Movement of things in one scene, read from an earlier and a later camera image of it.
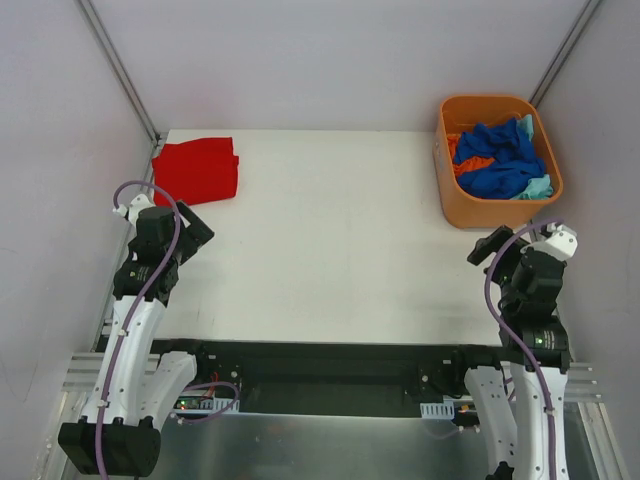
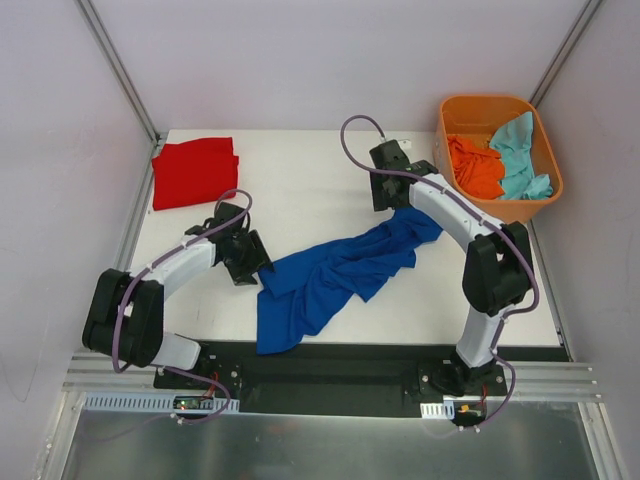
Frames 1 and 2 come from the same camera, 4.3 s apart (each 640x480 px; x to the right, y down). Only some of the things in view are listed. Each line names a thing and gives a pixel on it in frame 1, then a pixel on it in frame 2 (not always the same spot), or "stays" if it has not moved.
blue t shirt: (515, 165) → (304, 288)
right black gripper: (486, 245) → (382, 190)
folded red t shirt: (195, 171) stays
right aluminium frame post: (550, 75) stays
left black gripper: (195, 230) → (248, 257)
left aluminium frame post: (116, 63) stays
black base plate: (382, 378) stays
